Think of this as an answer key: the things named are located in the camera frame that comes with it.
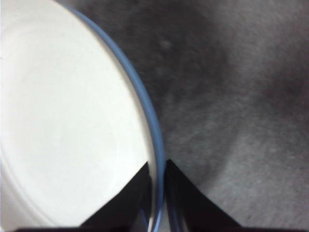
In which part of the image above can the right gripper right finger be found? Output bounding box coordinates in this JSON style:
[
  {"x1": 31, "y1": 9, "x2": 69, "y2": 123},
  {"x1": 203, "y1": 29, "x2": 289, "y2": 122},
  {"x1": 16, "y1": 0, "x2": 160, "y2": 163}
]
[{"x1": 165, "y1": 159, "x2": 244, "y2": 232}]

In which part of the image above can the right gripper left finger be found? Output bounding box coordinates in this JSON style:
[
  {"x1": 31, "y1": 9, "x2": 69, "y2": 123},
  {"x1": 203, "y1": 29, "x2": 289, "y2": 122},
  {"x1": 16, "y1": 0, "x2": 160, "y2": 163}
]
[{"x1": 78, "y1": 161, "x2": 155, "y2": 232}]

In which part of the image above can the blue round plate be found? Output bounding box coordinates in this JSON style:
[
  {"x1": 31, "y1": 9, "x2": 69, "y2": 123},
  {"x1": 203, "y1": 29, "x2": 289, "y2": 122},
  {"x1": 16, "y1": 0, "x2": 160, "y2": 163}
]
[{"x1": 56, "y1": 0, "x2": 176, "y2": 232}]

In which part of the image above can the white round plate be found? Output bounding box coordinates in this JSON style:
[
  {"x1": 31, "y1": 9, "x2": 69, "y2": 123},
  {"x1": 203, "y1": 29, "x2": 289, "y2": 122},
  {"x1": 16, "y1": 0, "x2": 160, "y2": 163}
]
[{"x1": 0, "y1": 0, "x2": 160, "y2": 232}]

